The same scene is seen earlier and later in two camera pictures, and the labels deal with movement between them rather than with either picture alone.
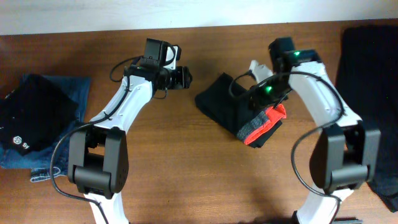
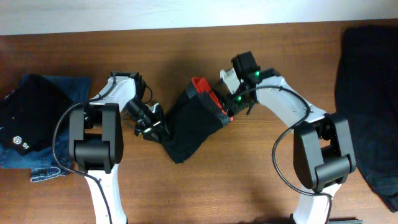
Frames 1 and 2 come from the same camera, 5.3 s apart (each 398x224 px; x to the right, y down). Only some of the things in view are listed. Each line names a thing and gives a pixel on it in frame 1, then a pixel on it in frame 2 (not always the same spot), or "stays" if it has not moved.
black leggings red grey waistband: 227,102 to 197,114
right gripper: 261,101 to 231,104
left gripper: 182,78 to 158,123
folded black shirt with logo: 33,114 stays
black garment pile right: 367,78 stays
